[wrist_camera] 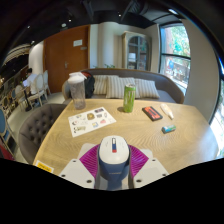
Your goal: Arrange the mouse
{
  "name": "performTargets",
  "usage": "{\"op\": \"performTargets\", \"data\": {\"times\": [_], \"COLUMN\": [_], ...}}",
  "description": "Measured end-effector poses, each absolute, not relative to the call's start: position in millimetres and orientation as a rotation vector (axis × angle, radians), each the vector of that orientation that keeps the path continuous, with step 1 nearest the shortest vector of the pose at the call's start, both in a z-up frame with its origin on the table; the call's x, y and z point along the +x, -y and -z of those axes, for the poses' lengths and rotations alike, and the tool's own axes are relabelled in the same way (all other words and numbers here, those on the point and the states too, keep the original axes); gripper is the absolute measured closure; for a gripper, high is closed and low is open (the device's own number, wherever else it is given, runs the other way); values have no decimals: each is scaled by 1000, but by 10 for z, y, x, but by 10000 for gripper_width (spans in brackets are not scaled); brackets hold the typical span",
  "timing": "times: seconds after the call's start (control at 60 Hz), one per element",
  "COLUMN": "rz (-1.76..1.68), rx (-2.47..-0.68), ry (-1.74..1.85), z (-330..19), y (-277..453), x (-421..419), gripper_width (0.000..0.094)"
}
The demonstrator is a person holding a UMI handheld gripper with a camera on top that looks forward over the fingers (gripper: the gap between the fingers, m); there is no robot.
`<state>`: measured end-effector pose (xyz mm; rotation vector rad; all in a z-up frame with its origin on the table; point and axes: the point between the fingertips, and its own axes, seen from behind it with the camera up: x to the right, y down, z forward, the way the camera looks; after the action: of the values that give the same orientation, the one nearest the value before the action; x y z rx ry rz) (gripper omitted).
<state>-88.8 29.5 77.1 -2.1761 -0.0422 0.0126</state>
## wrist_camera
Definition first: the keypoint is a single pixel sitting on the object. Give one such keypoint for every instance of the striped cushion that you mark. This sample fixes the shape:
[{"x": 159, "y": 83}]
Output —
[
  {"x": 100, "y": 85},
  {"x": 146, "y": 88},
  {"x": 116, "y": 87}
]

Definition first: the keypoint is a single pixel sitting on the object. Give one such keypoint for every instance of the grey tufted armchair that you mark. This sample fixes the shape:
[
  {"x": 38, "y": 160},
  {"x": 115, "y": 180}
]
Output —
[{"x": 36, "y": 130}]

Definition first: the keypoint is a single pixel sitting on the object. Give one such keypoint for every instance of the green drink can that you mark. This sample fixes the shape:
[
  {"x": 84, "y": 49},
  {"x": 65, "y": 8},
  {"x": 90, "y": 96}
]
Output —
[{"x": 129, "y": 98}]

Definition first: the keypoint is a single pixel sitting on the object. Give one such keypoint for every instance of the person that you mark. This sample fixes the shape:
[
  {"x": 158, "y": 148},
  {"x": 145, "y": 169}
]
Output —
[{"x": 31, "y": 81}]

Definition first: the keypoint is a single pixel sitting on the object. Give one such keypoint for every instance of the glass door cabinet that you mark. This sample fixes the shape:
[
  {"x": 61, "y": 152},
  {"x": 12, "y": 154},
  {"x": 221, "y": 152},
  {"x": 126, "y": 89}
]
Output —
[{"x": 136, "y": 51}]

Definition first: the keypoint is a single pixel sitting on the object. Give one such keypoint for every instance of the large black-framed window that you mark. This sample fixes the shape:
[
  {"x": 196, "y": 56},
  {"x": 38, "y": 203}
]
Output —
[{"x": 175, "y": 56}]

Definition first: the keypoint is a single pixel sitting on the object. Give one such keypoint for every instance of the white tube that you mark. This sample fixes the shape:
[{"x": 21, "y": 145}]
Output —
[{"x": 166, "y": 110}]

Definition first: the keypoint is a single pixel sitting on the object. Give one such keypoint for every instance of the grey curved sofa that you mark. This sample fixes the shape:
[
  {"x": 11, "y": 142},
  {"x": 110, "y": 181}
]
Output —
[{"x": 166, "y": 86}]

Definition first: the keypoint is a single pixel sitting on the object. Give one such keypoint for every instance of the black and red backpack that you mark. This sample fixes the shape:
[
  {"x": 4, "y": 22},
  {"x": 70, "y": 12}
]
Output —
[{"x": 89, "y": 85}]

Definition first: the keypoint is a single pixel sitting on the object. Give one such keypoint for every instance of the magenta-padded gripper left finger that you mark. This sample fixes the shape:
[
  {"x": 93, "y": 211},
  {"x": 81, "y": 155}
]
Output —
[{"x": 75, "y": 170}]

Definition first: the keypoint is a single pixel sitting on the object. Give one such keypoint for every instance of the white cartoon sticker sheet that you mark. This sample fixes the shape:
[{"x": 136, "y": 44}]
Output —
[{"x": 90, "y": 121}]

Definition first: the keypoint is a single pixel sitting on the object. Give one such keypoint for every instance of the white door sign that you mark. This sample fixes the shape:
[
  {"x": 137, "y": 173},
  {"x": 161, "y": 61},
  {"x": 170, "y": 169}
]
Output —
[{"x": 77, "y": 43}]

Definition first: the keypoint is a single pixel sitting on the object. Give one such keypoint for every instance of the small teal packet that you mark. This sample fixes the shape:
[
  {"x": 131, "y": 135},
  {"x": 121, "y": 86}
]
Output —
[{"x": 168, "y": 129}]

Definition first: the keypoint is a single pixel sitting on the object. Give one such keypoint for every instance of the group of blue chairs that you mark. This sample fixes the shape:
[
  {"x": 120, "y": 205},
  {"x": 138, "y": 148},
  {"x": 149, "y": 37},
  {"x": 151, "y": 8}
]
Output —
[{"x": 4, "y": 128}]

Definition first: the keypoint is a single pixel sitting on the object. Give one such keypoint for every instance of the group of white chairs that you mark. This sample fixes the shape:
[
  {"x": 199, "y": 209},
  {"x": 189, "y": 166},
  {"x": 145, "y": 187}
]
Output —
[{"x": 40, "y": 88}]

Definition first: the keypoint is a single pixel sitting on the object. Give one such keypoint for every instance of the white and blue computer mouse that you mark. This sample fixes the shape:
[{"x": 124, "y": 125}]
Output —
[{"x": 113, "y": 160}]

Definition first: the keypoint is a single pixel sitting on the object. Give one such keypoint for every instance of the yellow code sticker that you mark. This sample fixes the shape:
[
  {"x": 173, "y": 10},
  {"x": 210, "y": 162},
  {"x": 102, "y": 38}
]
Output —
[{"x": 44, "y": 166}]

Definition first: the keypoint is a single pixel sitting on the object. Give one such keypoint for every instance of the black and red flat box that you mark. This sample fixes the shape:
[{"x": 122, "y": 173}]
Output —
[{"x": 152, "y": 113}]

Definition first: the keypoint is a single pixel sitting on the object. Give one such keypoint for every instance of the brown wooden door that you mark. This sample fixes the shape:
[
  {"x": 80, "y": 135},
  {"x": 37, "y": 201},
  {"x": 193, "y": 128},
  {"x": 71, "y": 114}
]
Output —
[{"x": 63, "y": 63}]

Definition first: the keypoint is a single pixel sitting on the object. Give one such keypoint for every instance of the clear shaker bottle white lid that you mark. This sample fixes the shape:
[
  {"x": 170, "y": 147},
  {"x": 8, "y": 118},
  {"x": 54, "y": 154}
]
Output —
[{"x": 77, "y": 93}]

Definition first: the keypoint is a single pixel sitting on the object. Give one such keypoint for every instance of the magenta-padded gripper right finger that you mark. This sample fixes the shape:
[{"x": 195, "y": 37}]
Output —
[{"x": 151, "y": 170}]

